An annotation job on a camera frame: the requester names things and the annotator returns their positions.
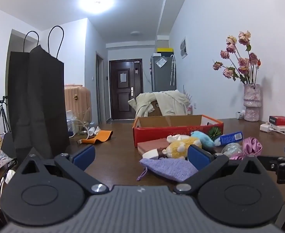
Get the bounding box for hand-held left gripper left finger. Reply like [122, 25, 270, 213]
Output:
[16, 144, 109, 195]

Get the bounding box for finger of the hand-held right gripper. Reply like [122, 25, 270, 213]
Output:
[256, 155, 285, 172]

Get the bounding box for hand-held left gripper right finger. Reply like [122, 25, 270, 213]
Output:
[174, 144, 269, 195]

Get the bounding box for blue fluffy plush toy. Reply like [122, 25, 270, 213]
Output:
[190, 131, 216, 148]

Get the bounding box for yellow white alpaca plush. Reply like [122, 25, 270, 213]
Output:
[162, 135, 202, 161]

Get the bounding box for pink satin bow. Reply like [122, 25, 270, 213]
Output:
[229, 137, 263, 161]

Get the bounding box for purple knitted pouch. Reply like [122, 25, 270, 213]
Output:
[136, 158, 199, 183]

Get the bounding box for iridescent mesh ball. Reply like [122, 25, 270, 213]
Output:
[221, 142, 242, 157]

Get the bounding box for red cardboard box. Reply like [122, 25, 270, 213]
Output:
[133, 115, 224, 148]

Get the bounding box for white power adapter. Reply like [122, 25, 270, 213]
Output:
[260, 123, 285, 133]

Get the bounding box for white handheld appliance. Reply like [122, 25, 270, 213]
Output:
[87, 126, 101, 137]

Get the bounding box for red black box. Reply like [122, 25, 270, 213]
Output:
[269, 116, 285, 126]

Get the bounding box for clear plastic container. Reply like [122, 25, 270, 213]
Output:
[66, 110, 92, 136]

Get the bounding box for blue and white packet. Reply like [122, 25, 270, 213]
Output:
[217, 131, 244, 146]

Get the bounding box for pink suitcase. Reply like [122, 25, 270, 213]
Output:
[64, 85, 92, 127]

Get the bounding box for beige coat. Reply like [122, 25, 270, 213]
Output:
[129, 90, 191, 120]

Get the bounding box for pink textured vase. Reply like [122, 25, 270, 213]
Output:
[243, 84, 262, 122]

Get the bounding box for black paper bag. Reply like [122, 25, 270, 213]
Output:
[8, 25, 70, 161]

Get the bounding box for dark brown door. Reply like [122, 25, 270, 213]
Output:
[109, 58, 143, 121]

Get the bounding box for grey refrigerator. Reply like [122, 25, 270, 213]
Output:
[150, 55, 177, 93]

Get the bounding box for white folded umbrella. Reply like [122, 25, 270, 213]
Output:
[169, 54, 176, 86]

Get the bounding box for dried pink roses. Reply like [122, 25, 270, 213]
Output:
[212, 30, 262, 85]

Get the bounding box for round ceiling light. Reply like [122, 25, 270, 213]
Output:
[78, 0, 115, 14]

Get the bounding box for orange cloth strap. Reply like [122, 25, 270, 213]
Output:
[81, 130, 113, 144]

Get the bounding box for black camera tripod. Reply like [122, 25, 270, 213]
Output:
[0, 96, 11, 134]

